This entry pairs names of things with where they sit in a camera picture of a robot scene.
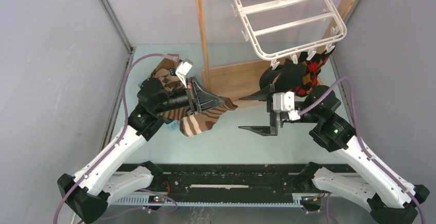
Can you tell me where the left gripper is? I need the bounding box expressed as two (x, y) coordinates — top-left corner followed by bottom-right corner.
(155, 77), (225, 115)

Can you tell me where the brown striped sock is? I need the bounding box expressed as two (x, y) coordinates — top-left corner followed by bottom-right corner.
(159, 97), (238, 137)

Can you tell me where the white plastic clip hanger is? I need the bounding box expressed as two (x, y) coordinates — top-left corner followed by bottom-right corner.
(225, 0), (348, 70)

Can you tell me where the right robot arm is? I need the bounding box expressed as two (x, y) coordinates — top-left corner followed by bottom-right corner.
(244, 84), (429, 223)

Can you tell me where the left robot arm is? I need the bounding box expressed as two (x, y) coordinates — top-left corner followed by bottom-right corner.
(57, 77), (225, 223)

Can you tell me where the wooden hanger rack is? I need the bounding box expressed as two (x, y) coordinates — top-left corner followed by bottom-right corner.
(193, 0), (372, 109)

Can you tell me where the brown argyle sock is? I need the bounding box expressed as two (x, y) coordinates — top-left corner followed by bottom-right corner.
(151, 68), (184, 92)

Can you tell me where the blue plastic basket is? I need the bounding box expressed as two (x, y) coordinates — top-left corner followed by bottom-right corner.
(129, 68), (184, 135)

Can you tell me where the black sock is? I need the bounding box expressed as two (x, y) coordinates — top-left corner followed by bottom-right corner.
(259, 59), (307, 92)

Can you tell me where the plain brown sock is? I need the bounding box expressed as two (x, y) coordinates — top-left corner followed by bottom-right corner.
(151, 53), (179, 77)

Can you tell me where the red yellow argyle sock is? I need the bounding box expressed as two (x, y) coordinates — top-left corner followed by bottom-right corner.
(294, 50), (334, 97)

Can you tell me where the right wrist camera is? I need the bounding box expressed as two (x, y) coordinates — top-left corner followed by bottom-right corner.
(272, 91), (301, 121)

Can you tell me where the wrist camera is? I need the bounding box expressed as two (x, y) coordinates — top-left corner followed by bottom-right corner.
(272, 91), (301, 121)
(175, 59), (193, 88)

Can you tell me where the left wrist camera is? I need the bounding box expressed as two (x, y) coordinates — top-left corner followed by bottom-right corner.
(175, 59), (193, 88)

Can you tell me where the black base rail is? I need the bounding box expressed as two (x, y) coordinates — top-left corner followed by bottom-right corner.
(121, 162), (328, 204)

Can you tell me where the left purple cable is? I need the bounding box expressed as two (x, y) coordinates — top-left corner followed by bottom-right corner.
(52, 52), (180, 224)

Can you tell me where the purple cable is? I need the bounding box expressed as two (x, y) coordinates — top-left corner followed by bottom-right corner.
(52, 52), (180, 224)
(298, 76), (428, 224)

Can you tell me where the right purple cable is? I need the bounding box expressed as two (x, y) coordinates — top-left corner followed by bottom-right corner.
(298, 76), (428, 224)

